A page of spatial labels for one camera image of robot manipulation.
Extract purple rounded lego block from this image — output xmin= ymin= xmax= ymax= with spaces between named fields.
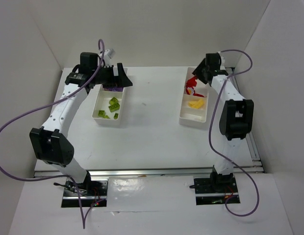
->
xmin=104 ymin=87 xmax=124 ymax=92

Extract red tall lego brick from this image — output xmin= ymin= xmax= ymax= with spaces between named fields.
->
xmin=186 ymin=76 xmax=197 ymax=88

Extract red oval lego piece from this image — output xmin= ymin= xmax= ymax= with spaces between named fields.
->
xmin=185 ymin=87 xmax=195 ymax=95

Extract small lime green lego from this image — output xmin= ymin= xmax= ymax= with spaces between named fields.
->
xmin=98 ymin=110 xmax=106 ymax=117

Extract yellow long lego plate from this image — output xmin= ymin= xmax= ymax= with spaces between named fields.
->
xmin=188 ymin=99 xmax=205 ymax=109

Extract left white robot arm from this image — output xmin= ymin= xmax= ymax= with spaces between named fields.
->
xmin=29 ymin=49 xmax=133 ymax=191

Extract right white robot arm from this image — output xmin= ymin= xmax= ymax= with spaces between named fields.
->
xmin=192 ymin=52 xmax=254 ymax=193

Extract left white divided container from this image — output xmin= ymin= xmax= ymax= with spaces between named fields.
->
xmin=92 ymin=67 xmax=128 ymax=127

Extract white divided container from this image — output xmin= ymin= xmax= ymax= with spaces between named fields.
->
xmin=179 ymin=67 xmax=209 ymax=129
xmin=92 ymin=67 xmax=128 ymax=127

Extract right white divided container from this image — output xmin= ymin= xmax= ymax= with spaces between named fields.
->
xmin=179 ymin=67 xmax=209 ymax=129

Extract aluminium front rail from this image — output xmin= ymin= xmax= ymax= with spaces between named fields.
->
xmin=34 ymin=165 xmax=264 ymax=178

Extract aluminium rail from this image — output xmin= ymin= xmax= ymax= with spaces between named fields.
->
xmin=34 ymin=165 xmax=264 ymax=178
xmin=219 ymin=78 xmax=254 ymax=162

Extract aluminium right side rail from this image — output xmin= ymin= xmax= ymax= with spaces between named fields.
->
xmin=219 ymin=78 xmax=254 ymax=162

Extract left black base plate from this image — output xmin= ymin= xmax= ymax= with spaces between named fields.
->
xmin=61 ymin=179 xmax=108 ymax=208

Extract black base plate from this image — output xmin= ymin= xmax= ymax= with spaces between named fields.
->
xmin=61 ymin=179 xmax=108 ymax=208
xmin=189 ymin=178 xmax=240 ymax=206

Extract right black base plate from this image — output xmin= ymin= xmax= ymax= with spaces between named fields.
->
xmin=189 ymin=178 xmax=240 ymax=206

